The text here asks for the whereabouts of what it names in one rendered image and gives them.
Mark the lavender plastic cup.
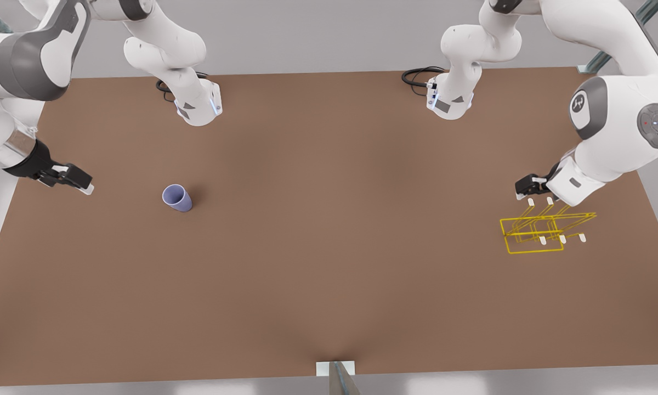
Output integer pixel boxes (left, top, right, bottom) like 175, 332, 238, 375
162, 184, 193, 213

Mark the yellow wire cup holder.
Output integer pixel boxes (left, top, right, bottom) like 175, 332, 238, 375
500, 198, 597, 255

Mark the black cable loop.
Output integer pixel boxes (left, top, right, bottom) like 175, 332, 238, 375
155, 72, 209, 103
401, 66, 446, 97

